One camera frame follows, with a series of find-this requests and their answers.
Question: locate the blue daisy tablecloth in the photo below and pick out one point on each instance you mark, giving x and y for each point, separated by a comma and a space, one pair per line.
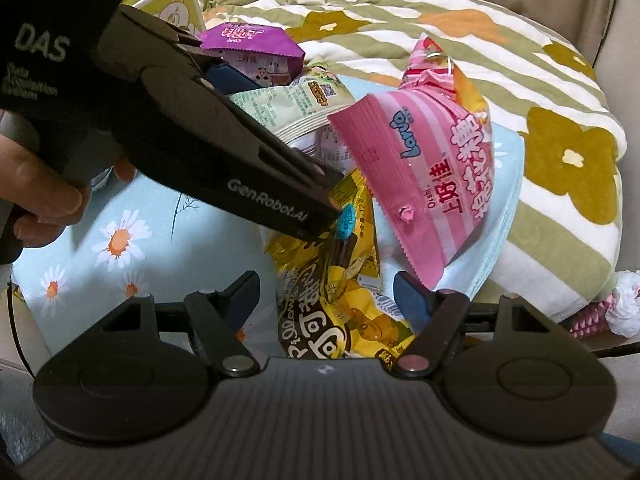
165, 260

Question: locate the purple snack packet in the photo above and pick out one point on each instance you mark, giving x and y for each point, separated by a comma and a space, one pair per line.
250, 42

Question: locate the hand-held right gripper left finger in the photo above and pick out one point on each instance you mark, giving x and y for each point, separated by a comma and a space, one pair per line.
245, 292

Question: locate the pink striped snack packet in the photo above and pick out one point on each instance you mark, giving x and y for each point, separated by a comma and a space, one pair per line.
425, 160

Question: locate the pink and white patterned bag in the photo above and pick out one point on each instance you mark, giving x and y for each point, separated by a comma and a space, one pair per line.
590, 322

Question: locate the yellow snack packet brown label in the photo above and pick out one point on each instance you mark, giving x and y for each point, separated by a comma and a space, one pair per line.
360, 330

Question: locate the floral striped blanket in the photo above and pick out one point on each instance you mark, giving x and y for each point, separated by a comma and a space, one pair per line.
550, 135

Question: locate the pale green snack packet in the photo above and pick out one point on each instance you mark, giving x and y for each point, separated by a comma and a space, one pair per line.
295, 105

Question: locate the person's left hand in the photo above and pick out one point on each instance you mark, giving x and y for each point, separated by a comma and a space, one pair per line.
45, 195

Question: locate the green cardboard box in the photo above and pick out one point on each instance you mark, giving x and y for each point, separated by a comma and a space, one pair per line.
175, 7

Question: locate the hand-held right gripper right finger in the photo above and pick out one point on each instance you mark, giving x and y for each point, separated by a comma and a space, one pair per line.
410, 295

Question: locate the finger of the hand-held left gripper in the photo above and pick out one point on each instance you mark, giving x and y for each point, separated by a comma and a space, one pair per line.
280, 195
230, 80

